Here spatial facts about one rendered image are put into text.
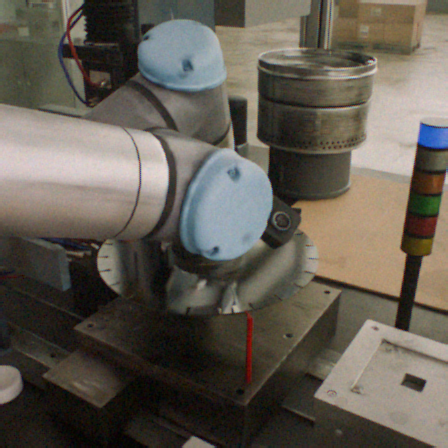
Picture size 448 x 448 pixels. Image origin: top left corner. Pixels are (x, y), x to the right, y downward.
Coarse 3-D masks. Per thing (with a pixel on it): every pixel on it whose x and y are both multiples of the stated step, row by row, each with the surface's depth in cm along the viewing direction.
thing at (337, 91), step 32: (256, 64) 147; (288, 64) 155; (320, 64) 156; (352, 64) 151; (288, 96) 137; (320, 96) 135; (352, 96) 137; (288, 128) 141; (320, 128) 139; (352, 128) 141; (288, 160) 149; (320, 160) 146; (288, 192) 152; (320, 192) 150
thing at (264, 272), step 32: (128, 256) 85; (160, 256) 85; (256, 256) 85; (288, 256) 85; (128, 288) 77; (160, 288) 77; (192, 288) 77; (224, 288) 77; (256, 288) 77; (288, 288) 77
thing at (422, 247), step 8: (408, 240) 81; (416, 240) 80; (424, 240) 80; (432, 240) 80; (400, 248) 83; (408, 248) 81; (416, 248) 80; (424, 248) 80; (416, 256) 81; (424, 256) 81
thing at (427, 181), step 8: (416, 168) 77; (416, 176) 77; (424, 176) 76; (432, 176) 75; (440, 176) 75; (416, 184) 77; (424, 184) 76; (432, 184) 76; (440, 184) 76; (424, 192) 76; (432, 192) 76; (440, 192) 77
